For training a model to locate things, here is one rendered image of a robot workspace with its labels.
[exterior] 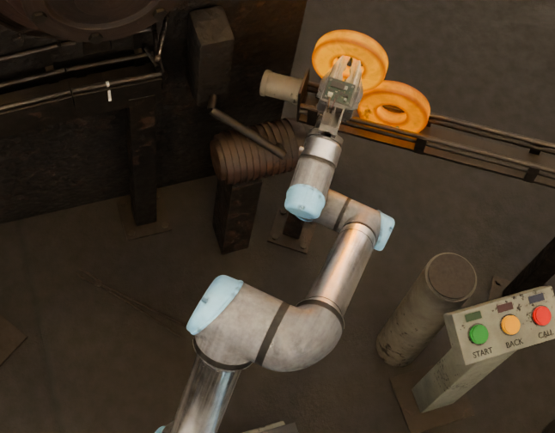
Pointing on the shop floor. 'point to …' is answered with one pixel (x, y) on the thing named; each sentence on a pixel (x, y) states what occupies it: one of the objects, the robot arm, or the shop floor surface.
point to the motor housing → (248, 176)
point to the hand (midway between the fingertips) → (351, 56)
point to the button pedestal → (471, 359)
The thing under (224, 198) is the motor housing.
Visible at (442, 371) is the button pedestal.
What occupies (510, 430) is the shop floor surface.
